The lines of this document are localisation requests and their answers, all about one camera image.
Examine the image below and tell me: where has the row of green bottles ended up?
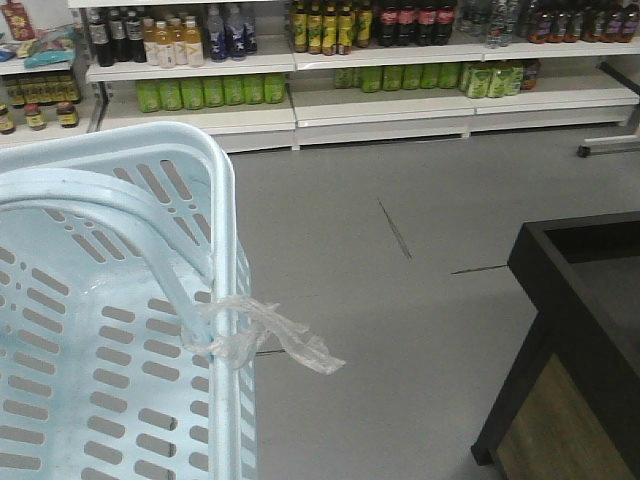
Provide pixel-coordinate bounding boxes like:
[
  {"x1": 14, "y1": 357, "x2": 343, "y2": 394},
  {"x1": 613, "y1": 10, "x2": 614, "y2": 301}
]
[{"x1": 134, "y1": 72, "x2": 287, "y2": 113}]

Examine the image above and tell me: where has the white store shelf unit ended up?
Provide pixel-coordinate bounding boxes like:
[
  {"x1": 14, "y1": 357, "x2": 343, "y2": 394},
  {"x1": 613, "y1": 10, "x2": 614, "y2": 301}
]
[{"x1": 0, "y1": 0, "x2": 640, "y2": 154}]

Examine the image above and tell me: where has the black wooden display stand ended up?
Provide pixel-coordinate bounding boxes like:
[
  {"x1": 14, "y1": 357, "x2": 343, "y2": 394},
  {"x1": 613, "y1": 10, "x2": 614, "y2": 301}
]
[{"x1": 471, "y1": 212, "x2": 639, "y2": 479}]

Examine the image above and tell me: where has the clear plastic strip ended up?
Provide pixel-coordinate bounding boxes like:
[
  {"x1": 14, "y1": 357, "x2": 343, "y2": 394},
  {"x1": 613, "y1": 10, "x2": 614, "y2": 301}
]
[{"x1": 181, "y1": 295, "x2": 345, "y2": 375}]

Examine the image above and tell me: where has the light blue plastic basket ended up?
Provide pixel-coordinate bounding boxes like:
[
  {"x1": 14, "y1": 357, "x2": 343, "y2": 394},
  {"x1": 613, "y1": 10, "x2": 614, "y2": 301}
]
[{"x1": 1, "y1": 121, "x2": 258, "y2": 479}]

